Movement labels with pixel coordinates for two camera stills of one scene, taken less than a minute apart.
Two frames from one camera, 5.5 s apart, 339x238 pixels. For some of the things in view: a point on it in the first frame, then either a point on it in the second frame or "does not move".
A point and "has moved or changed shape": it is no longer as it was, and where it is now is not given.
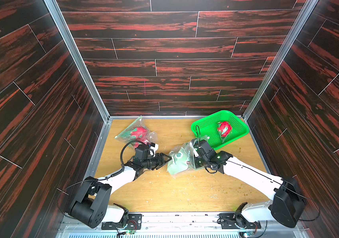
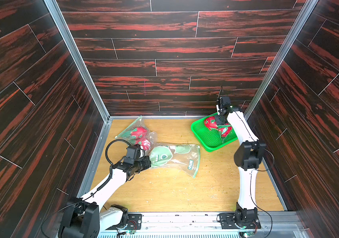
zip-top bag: (137, 134) does not move
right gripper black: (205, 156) -> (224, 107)
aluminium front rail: (183, 224) does not move
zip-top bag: (181, 159) has moved or changed shape
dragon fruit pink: (225, 129) does not move
